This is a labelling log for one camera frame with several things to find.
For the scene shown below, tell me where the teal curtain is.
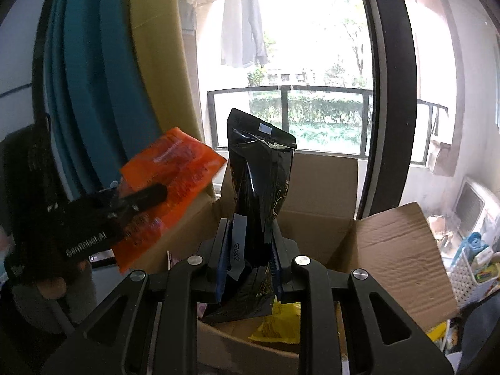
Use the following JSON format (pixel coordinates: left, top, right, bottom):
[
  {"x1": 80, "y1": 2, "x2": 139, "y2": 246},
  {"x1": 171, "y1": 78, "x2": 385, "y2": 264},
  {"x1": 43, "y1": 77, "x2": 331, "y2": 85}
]
[{"x1": 43, "y1": 0, "x2": 165, "y2": 204}]

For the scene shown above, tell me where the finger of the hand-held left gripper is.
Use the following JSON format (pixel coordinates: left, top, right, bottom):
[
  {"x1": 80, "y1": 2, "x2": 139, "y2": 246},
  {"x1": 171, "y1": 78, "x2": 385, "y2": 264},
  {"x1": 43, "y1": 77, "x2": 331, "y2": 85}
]
[{"x1": 117, "y1": 183, "x2": 169, "y2": 215}]

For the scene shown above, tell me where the black snack bag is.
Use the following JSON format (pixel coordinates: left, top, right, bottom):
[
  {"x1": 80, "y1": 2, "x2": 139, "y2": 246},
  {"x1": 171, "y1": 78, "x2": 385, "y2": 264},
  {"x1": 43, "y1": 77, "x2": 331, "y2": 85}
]
[{"x1": 203, "y1": 107, "x2": 298, "y2": 325}]

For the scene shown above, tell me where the orange snack packet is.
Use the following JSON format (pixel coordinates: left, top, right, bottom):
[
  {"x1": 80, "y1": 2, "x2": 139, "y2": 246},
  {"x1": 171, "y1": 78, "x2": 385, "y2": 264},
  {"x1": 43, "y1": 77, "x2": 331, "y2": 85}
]
[{"x1": 113, "y1": 127, "x2": 228, "y2": 275}]

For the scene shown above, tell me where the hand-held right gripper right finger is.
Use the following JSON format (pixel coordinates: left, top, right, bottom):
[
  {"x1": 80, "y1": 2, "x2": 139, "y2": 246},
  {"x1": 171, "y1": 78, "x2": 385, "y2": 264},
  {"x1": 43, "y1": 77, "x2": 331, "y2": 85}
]
[{"x1": 269, "y1": 219, "x2": 456, "y2": 375}]

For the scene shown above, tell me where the brown paper bag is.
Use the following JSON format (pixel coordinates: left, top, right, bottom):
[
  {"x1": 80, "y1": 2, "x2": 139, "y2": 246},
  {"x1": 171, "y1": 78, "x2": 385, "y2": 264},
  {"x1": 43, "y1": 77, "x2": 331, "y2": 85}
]
[{"x1": 426, "y1": 138, "x2": 458, "y2": 176}]

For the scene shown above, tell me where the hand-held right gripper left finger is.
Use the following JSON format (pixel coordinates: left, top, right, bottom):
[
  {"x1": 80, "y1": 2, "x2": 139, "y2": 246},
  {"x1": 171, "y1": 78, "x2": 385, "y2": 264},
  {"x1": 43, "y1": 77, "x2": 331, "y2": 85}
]
[{"x1": 41, "y1": 217, "x2": 235, "y2": 375}]

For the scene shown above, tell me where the black door frame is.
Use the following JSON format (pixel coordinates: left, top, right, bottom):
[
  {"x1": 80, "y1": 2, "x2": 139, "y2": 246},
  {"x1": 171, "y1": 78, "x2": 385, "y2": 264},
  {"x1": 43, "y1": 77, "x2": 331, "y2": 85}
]
[{"x1": 353, "y1": 0, "x2": 420, "y2": 219}]

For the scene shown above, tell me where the yellow curtain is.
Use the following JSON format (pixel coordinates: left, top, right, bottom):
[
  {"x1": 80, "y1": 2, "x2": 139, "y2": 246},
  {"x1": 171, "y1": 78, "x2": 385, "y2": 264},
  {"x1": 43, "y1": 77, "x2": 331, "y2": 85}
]
[{"x1": 129, "y1": 0, "x2": 217, "y2": 204}]

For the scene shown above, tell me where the hanging pale shirt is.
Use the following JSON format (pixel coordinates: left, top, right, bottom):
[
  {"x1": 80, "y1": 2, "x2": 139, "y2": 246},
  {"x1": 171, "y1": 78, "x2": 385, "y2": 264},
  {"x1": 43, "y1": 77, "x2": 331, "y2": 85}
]
[{"x1": 219, "y1": 0, "x2": 270, "y2": 68}]

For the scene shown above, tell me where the white plastic basket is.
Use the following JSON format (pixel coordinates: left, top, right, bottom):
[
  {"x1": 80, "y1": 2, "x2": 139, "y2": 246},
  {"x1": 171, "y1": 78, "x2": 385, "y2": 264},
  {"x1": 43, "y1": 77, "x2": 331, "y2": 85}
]
[{"x1": 449, "y1": 250, "x2": 500, "y2": 309}]

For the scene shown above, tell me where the white air conditioner unit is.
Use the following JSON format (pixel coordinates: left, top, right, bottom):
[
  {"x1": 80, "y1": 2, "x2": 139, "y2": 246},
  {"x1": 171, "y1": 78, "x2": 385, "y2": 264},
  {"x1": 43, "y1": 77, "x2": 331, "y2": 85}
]
[{"x1": 453, "y1": 176, "x2": 500, "y2": 243}]

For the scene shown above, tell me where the black balcony railing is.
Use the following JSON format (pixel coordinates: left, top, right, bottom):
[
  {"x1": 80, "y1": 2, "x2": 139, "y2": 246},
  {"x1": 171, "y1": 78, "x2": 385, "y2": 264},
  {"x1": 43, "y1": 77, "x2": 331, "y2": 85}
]
[{"x1": 207, "y1": 86, "x2": 448, "y2": 165}]

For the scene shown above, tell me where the yellow snack packet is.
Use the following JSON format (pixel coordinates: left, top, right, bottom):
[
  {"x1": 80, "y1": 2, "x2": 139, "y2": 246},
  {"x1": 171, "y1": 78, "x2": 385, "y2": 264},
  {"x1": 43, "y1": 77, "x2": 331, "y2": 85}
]
[{"x1": 248, "y1": 299, "x2": 301, "y2": 344}]

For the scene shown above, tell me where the person's left hand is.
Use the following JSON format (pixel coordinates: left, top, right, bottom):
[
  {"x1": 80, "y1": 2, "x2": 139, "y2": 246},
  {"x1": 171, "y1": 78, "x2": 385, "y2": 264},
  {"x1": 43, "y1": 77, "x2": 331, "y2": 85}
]
[{"x1": 37, "y1": 275, "x2": 67, "y2": 299}]

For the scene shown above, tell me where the cardboard box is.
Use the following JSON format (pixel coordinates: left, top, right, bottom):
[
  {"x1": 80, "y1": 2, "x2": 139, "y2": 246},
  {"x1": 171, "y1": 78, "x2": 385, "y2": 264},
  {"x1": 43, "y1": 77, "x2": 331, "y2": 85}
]
[{"x1": 129, "y1": 152, "x2": 459, "y2": 375}]

